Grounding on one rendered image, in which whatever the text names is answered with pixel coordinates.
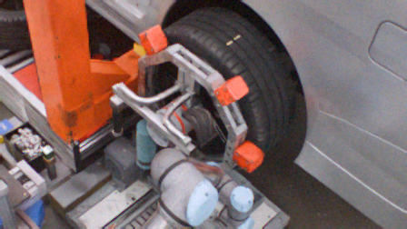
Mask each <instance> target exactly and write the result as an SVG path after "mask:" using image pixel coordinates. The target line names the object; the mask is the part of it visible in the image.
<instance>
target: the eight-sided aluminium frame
mask: <svg viewBox="0 0 407 229"><path fill-rule="evenodd" d="M168 61H170V62H173V64H175V65H176V66H178V67H180V68H182V69H183V71H185V72H186V73H187V74H188V75H190V76H191V77H193V78H194V79H195V81H197V82H198V83H200V84H201V85H203V86H204V87H205V89H206V90H207V91H208V93H209V95H210V97H211V99H212V100H213V103H214V104H215V108H216V109H217V111H218V113H219V114H220V117H221V118H222V120H223V123H224V125H225V127H226V128H227V130H228V133H229V135H228V139H227V143H226V147H225V150H224V155H205V154H203V153H202V152H201V151H199V150H198V149H197V148H196V149H197V150H196V154H195V155H192V157H191V158H192V159H194V160H198V161H201V162H203V163H208V162H210V161H214V162H215V163H216V164H217V165H220V166H221V168H222V169H223V170H224V171H229V170H232V169H233V167H234V166H236V165H237V163H236V162H235V161H233V151H234V149H235V148H236V147H238V146H239V145H240V144H242V143H243V142H244V139H245V137H246V134H247V133H248V132H247V130H248V127H247V125H246V122H245V121H244V120H243V117H242V115H241V114H240V112H239V110H238V107H237V105H236V104H235V102H233V103H232V104H229V105H225V106H223V105H221V103H220V100H219V99H218V98H217V96H216V95H215V92H214V91H215V89H216V88H217V87H219V86H220V85H222V84H224V82H225V81H224V79H223V77H222V76H221V75H220V74H219V72H217V71H215V70H213V69H212V67H211V66H209V65H207V64H206V63H205V62H202V61H201V59H199V58H198V57H196V56H195V55H193V54H192V53H190V52H188V51H187V49H185V48H184V47H183V46H181V45H179V44H173V45H172V46H168V47H166V48H164V50H162V51H160V52H159V53H157V54H154V55H149V56H148V55H145V56H144V57H140V59H139V60H138V92H137V93H138V95H139V96H140V97H143V98H149V97H152V96H155V94H154V67H155V65H157V64H160V63H162V62H168ZM145 106H146V107H147V108H149V109H150V110H151V111H152V112H154V113H156V112H158V111H159V110H160V109H162V106H161V105H160V104H159V102H157V103H155V104H153V105H145ZM153 107H154V108H153Z"/></svg>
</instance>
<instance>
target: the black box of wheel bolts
mask: <svg viewBox="0 0 407 229"><path fill-rule="evenodd" d="M2 137H3V138H4V142H5V146H6V151H7V152H8V153H9V154H10V155H11V156H12V157H13V158H14V159H15V160H16V161H17V162H18V163H19V162H20V161H23V160H24V161H26V162H27V163H28V165H29V166H31V167H32V168H33V170H34V171H36V172H37V173H40V172H41V171H44V169H46V165H45V163H44V158H43V155H42V151H41V150H42V149H43V148H44V147H45V146H48V145H49V146H51V147H52V148H53V149H54V147H53V146H52V145H51V143H50V142H49V141H48V140H47V139H46V138H45V137H44V136H43V135H42V133H40V132H39V131H38V129H37V128H36V127H34V126H33V123H31V122H30V121H28V122H26V123H23V124H21V125H19V126H17V127H16V128H14V129H12V130H11V131H9V132H6V133H5V134H2Z"/></svg>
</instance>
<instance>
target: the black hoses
mask: <svg viewBox="0 0 407 229"><path fill-rule="evenodd" d="M194 98H195V99H196V100H198V101H199V102H202V101H203V100H204V99H203V98H202V97H201V96H200V95H198V94H196V95H195V97H194ZM182 118H183V119H185V120H187V122H189V123H190V124H192V126H193V128H194V130H195V132H196V136H197V140H196V145H197V146H199V147H203V146H205V145H206V144H207V143H208V142H210V141H211V140H213V139H214V138H215V137H216V136H217V135H218V133H217V132H216V131H215V130H214V129H213V120H212V117H211V114H210V111H209V110H207V109H204V108H195V107H193V106H191V107H189V108H188V109H186V110H185V111H183V113H182ZM197 119H198V121H199V123H198V121H197Z"/></svg>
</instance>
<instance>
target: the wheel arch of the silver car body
mask: <svg viewBox="0 0 407 229"><path fill-rule="evenodd" d="M249 6H250V5H248V4H247V3H245V1H243V0H173V1H172V3H170V4H169V5H168V7H167V8H166V10H165V11H164V16H163V18H162V20H161V23H160V27H161V28H162V30H164V29H165V28H167V27H168V26H169V25H172V24H173V23H176V22H177V21H178V20H179V19H181V18H183V17H185V16H187V15H188V14H190V13H191V12H193V11H195V10H197V9H198V8H201V7H223V8H226V9H229V10H231V11H233V12H236V13H238V14H240V15H241V16H243V14H244V13H245V11H246V10H247V9H248V7H249ZM245 18H247V19H248V20H249V21H250V22H253V23H254V25H256V23H257V22H258V21H262V20H263V19H264V21H265V22H266V23H267V24H268V25H270V23H269V22H268V21H266V20H265V18H264V17H263V16H261V15H260V13H259V12H258V11H255V9H254V8H253V7H252V6H251V10H250V11H249V12H248V13H247V14H246V15H245ZM267 36H268V37H269V40H270V41H272V42H273V45H275V46H276V47H277V48H279V50H281V51H283V52H284V53H286V54H287V55H289V56H290V57H291V58H292V60H293V57H292V56H291V55H290V53H289V50H288V48H287V47H286V45H284V41H283V40H282V39H281V38H280V36H279V35H278V34H277V33H276V31H274V29H273V27H272V26H270V30H269V34H268V35H267ZM293 64H294V66H295V68H296V70H297V72H298V68H297V66H296V64H295V62H294V61H293ZM298 75H299V72H298ZM295 90H296V91H297V92H298V93H300V94H303V96H304V97H305V102H306V106H307V98H306V93H305V91H304V88H303V80H302V78H301V76H300V75H299V79H298V85H297V86H296V89H295ZM308 127H309V115H308V106H307V133H306V137H305V140H304V143H303V147H302V151H301V152H300V153H299V155H298V156H297V158H296V159H295V161H294V162H295V163H297V161H298V160H299V159H300V157H301V156H302V153H303V150H304V147H305V146H306V142H307V135H308Z"/></svg>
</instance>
